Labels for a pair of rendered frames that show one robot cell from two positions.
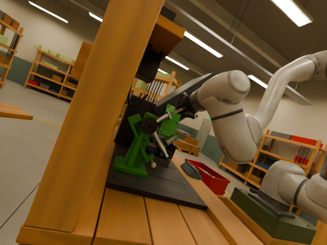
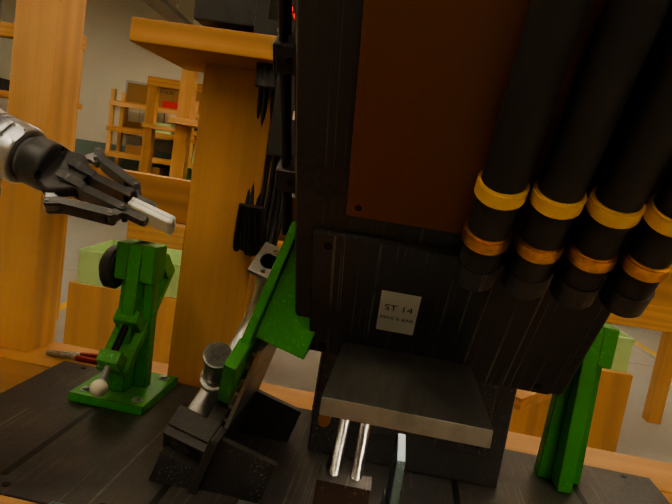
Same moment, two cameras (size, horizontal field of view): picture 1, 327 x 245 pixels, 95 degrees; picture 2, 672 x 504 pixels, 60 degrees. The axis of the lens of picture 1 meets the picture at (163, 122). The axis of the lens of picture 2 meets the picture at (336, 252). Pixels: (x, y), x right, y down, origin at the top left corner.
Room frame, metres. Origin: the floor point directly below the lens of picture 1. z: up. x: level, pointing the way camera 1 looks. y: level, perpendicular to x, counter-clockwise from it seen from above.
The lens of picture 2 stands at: (1.36, -0.72, 1.33)
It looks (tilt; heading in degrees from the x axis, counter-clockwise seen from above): 8 degrees down; 112
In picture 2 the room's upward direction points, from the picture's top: 9 degrees clockwise
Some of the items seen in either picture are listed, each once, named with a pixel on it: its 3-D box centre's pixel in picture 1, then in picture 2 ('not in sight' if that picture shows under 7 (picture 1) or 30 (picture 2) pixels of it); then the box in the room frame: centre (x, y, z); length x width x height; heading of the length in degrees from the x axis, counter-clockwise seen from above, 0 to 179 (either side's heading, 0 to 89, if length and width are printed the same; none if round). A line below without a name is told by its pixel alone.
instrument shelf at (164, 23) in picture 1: (143, 53); (399, 79); (1.02, 0.30, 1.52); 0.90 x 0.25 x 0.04; 16
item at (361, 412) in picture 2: (165, 126); (403, 364); (1.20, -0.03, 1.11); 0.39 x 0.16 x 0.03; 106
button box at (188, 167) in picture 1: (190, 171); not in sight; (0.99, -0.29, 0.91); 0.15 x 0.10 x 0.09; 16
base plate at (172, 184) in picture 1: (144, 151); (325, 477); (1.09, 0.05, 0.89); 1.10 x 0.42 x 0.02; 16
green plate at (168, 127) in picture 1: (169, 120); (296, 294); (1.04, -0.03, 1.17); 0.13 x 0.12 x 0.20; 16
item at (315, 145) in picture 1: (260, 158); not in sight; (5.61, -3.85, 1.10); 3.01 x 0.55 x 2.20; 20
